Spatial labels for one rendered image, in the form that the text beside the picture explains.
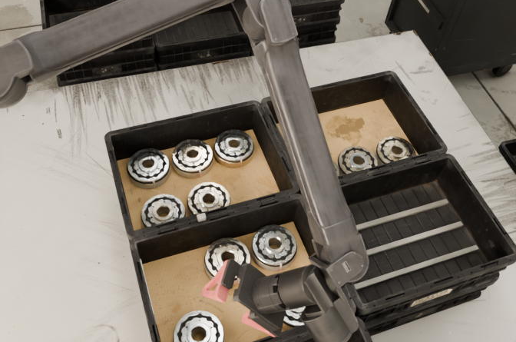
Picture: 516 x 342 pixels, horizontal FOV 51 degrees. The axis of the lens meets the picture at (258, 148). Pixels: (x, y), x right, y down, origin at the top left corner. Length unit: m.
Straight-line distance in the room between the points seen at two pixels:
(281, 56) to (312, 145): 0.14
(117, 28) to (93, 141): 0.91
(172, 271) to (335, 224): 0.54
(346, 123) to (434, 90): 0.46
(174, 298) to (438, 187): 0.72
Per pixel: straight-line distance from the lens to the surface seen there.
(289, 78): 0.79
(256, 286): 0.87
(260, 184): 1.37
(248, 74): 1.80
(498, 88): 3.11
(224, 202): 1.30
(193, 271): 1.25
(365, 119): 1.55
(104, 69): 2.27
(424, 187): 1.46
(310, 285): 0.81
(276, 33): 0.76
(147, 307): 1.12
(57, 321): 1.39
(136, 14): 0.77
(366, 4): 3.36
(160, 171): 1.36
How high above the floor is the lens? 1.96
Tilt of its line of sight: 52 degrees down
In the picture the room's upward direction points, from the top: 6 degrees clockwise
